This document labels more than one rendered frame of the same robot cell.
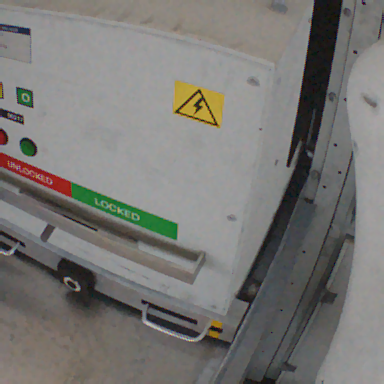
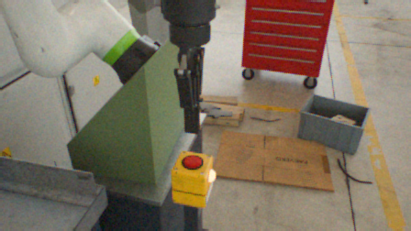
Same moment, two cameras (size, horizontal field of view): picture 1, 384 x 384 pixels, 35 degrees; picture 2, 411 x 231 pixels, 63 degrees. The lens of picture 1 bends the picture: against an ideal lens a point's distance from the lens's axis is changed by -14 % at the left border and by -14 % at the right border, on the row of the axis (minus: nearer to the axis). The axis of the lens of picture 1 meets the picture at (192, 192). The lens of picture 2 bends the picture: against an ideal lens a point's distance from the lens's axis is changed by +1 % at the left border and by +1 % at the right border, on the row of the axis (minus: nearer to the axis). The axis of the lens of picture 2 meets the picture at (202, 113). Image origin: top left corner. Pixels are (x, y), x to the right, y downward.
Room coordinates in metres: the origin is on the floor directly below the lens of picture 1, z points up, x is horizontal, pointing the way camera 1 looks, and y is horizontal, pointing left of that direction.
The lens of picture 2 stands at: (-0.02, 0.56, 1.40)
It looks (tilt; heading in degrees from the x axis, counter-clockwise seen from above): 32 degrees down; 266
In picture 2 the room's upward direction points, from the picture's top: straight up
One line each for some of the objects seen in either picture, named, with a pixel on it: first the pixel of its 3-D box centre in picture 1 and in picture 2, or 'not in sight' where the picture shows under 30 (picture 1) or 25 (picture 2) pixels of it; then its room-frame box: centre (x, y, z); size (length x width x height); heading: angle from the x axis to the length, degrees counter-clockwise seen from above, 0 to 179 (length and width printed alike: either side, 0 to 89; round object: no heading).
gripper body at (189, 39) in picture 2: not in sight; (190, 45); (-0.03, -0.03, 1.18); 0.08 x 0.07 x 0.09; 72
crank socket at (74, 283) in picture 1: (74, 278); not in sight; (0.57, 0.17, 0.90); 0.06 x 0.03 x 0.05; 71
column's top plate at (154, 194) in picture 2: not in sight; (138, 143); (0.14, -0.33, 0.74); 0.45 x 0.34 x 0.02; 70
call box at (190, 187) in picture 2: not in sight; (193, 179); (-0.03, -0.03, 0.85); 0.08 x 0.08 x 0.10; 72
